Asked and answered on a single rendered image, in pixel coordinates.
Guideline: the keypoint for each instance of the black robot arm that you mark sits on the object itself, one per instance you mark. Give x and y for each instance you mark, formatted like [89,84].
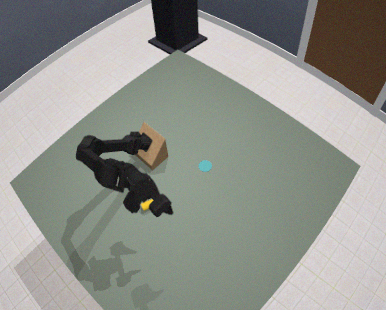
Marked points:
[106,172]

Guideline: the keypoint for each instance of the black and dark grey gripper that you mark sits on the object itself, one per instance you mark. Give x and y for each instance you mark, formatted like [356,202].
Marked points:
[160,203]

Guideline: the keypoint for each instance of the yellow tall cylinder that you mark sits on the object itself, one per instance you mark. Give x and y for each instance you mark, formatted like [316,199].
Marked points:
[146,204]

